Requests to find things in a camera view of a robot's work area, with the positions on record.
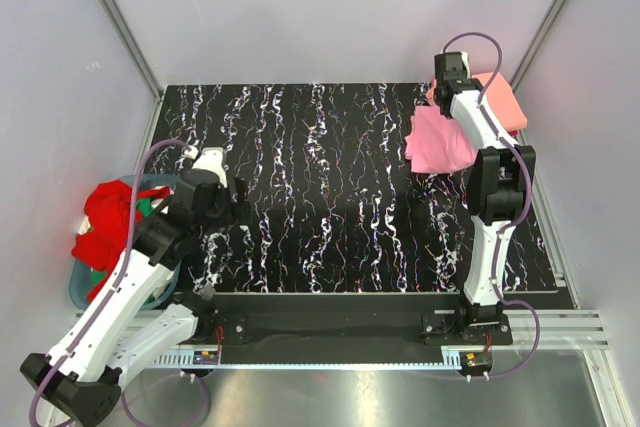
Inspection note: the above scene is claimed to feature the green t shirt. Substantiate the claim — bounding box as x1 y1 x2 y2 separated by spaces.
89 196 157 286

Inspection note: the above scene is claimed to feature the pink t shirt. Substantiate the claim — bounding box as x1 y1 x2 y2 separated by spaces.
405 105 476 174

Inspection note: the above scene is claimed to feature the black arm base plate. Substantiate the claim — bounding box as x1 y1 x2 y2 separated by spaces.
171 292 511 346

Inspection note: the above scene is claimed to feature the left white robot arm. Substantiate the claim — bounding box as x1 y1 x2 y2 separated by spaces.
20 168 250 426

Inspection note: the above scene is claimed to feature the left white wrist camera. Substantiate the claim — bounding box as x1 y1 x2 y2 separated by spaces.
185 146 228 188

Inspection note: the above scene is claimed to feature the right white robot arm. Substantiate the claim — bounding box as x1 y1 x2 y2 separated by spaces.
434 52 536 307

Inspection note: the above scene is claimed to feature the folded salmon t shirt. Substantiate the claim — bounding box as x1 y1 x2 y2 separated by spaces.
425 69 529 133

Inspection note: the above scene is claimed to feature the blue laundry basket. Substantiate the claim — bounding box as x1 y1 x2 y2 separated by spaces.
69 174 180 311

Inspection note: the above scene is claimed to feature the red t shirt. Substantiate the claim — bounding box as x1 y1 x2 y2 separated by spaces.
70 180 171 303

